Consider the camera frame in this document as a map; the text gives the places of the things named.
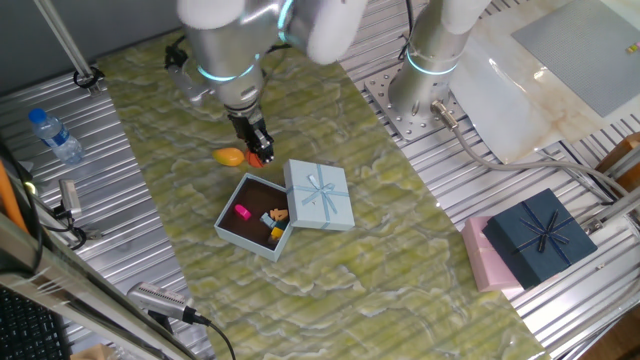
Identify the grey studded baseplate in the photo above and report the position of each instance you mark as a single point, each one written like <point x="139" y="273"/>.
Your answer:
<point x="585" y="45"/>

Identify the beige flat sheet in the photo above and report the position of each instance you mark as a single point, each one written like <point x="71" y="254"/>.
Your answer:
<point x="500" y="100"/>

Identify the brown wooden box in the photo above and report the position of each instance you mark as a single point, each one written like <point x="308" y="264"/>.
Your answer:
<point x="622" y="160"/>

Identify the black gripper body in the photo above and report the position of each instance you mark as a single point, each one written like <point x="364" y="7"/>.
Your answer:
<point x="246" y="122"/>

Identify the yellow orange toy mango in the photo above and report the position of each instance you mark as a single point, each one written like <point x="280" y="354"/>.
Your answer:
<point x="228" y="156"/>

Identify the small pink toy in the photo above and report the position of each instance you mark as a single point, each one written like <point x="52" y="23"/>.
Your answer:
<point x="242" y="212"/>

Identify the light blue gift box lid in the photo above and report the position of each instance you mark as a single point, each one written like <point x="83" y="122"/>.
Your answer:
<point x="320" y="195"/>

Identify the black keyboard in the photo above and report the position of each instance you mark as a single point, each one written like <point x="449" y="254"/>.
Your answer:
<point x="25" y="325"/>

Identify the silver tripod pole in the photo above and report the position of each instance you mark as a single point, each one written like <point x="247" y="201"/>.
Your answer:
<point x="65" y="40"/>

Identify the orange pole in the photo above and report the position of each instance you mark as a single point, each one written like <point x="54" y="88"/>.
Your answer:
<point x="10" y="200"/>

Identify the green marble pattern mat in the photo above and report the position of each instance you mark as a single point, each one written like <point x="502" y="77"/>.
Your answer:
<point x="325" y="280"/>

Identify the orange toy basketball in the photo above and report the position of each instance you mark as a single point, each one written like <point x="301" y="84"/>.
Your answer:
<point x="253" y="161"/>

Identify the aluminium frame bar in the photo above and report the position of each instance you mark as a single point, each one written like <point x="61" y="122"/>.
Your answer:
<point x="75" y="290"/>

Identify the clear plastic water bottle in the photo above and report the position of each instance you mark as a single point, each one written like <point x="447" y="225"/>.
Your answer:
<point x="55" y="137"/>

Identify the silver robot mounting plate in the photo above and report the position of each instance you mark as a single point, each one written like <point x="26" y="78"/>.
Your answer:
<point x="400" y="120"/>

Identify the light blue gift box base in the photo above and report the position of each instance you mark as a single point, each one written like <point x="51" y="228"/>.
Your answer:
<point x="250" y="240"/>

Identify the silver aluminium rail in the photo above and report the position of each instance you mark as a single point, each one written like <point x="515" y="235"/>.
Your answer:
<point x="615" y="210"/>

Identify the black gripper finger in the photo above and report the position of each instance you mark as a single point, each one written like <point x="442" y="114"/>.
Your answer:
<point x="254" y="145"/>
<point x="267" y="149"/>

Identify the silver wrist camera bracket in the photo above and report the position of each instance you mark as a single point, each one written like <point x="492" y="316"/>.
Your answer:
<point x="187" y="85"/>

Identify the dark blue toy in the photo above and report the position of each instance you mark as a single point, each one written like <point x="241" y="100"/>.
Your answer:
<point x="282" y="224"/>

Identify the dark blue gift box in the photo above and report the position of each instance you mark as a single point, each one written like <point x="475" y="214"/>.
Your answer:
<point x="540" y="237"/>

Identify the pink flat object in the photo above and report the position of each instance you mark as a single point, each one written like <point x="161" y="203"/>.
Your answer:
<point x="487" y="265"/>

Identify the white ridged device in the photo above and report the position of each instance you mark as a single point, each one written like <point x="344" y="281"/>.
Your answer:
<point x="155" y="297"/>

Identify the gold metallic toy block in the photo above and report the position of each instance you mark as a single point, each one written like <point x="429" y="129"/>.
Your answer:
<point x="277" y="233"/>

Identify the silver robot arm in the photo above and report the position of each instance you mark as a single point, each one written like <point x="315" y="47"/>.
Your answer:
<point x="225" y="55"/>

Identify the small pink yellow brick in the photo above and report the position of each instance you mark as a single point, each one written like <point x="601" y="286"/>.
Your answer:
<point x="634" y="48"/>

